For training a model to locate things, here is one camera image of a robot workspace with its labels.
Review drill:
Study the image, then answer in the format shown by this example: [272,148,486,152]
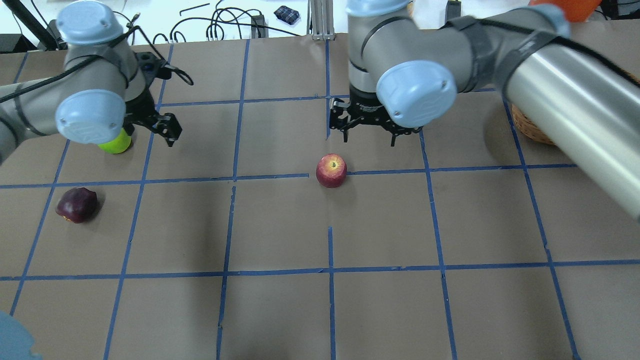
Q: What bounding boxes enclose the black cable bundle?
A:
[152,0,301,46]

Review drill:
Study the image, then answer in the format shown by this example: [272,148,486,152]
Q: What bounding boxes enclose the aluminium frame post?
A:
[307,0,335,41]

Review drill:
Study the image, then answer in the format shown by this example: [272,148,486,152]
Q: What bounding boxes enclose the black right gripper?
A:
[330,85,423,147]

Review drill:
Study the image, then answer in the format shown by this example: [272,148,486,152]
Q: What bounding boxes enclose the black allen key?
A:
[178,2,211,17]

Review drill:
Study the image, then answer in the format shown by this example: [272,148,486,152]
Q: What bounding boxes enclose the dark blue checkered pouch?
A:
[273,6,301,26]

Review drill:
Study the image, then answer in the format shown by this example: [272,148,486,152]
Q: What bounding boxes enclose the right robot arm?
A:
[329,0,640,219]

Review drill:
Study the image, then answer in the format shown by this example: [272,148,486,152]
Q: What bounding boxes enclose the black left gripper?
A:
[123,88,183,148]

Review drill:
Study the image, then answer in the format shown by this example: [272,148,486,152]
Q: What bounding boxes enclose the woven wicker basket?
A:
[504,66,639,152]

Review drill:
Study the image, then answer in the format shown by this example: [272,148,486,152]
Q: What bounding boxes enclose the dark red apple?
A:
[55,187,99,224]

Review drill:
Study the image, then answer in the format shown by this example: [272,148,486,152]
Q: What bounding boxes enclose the orange round object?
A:
[528,0,602,23]

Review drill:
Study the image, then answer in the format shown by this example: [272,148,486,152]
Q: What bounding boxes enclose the black power adapter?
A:
[250,14,269,39]

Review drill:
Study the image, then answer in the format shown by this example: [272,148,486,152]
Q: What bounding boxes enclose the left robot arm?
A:
[0,0,194,161]

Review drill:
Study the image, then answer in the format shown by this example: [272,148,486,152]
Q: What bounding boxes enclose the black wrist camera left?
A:
[134,51,172,84]

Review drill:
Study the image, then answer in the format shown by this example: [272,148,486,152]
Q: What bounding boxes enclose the green apple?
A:
[97,128,133,155]

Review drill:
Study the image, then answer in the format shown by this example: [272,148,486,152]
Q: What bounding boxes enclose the red yellow apple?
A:
[315,153,348,189]

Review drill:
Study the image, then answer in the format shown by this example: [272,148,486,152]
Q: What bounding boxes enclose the black monitor stand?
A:
[1,0,67,51]

